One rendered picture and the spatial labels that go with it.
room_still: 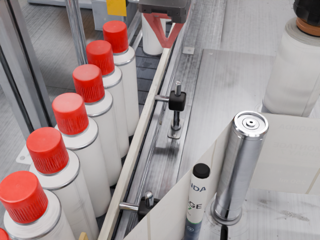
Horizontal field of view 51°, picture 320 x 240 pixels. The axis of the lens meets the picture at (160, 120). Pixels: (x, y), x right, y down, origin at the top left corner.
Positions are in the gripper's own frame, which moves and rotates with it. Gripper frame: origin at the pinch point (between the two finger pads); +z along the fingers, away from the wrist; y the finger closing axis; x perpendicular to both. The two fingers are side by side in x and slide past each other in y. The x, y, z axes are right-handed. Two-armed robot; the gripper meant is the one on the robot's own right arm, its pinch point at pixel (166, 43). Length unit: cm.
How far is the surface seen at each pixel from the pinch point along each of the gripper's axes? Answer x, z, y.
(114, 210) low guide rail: 2.4, 9.9, -25.8
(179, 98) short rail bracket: -3.0, 9.7, -2.4
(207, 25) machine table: -5.1, 19.1, 39.2
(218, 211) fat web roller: -11.4, 11.3, -22.4
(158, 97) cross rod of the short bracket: 1.1, 10.7, -1.8
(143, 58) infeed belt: 7.4, 13.8, 13.6
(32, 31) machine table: 42, 19, 27
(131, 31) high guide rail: 9.2, 5.6, 11.1
